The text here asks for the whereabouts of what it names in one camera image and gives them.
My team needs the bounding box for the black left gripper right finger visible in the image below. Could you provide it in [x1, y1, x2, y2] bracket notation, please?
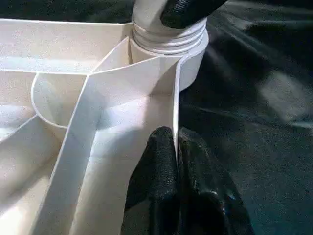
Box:
[176, 126, 256, 235]

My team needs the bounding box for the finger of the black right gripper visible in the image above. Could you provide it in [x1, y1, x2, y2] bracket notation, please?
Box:
[160, 0, 229, 29]

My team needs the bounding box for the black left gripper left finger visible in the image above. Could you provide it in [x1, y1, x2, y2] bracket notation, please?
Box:
[119, 126, 181, 235]

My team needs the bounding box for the white plastic table leg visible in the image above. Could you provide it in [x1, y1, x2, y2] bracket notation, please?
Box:
[131, 0, 207, 55]

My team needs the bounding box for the white plastic table top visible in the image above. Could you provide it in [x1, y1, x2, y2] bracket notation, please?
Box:
[0, 18, 210, 235]

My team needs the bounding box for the black table mat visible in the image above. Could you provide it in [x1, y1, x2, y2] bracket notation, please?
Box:
[0, 0, 313, 235]

